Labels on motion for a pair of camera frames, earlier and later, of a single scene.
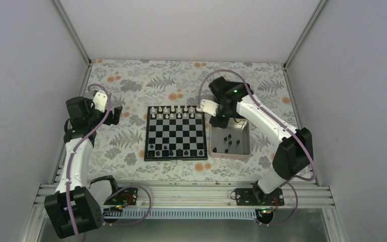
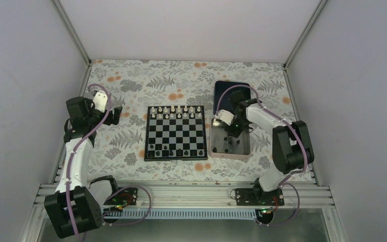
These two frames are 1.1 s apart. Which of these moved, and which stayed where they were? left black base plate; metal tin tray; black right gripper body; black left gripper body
Moved: black right gripper body
Stayed: metal tin tray; black left gripper body; left black base plate
